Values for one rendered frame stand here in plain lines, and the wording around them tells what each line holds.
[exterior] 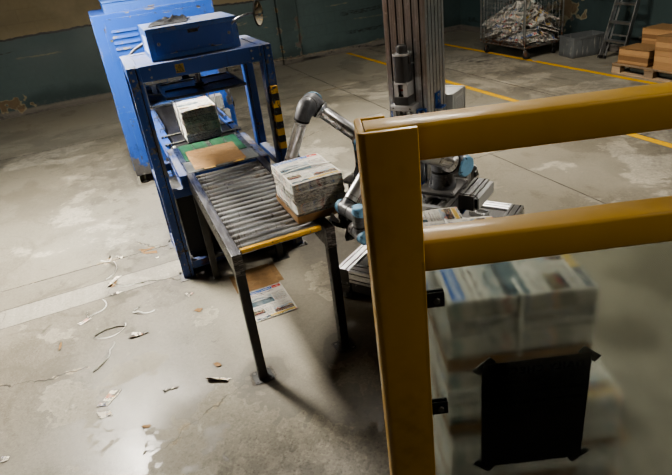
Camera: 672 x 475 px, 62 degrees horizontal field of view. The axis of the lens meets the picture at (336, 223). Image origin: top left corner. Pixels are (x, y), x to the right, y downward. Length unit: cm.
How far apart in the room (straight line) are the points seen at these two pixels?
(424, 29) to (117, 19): 368
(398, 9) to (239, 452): 239
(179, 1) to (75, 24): 519
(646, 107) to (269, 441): 236
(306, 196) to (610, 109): 213
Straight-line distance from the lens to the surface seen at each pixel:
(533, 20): 1015
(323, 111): 343
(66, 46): 1128
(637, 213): 104
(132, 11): 610
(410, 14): 316
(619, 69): 898
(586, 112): 92
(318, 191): 290
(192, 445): 301
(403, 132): 83
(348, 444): 281
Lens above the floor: 210
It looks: 27 degrees down
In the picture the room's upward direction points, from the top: 7 degrees counter-clockwise
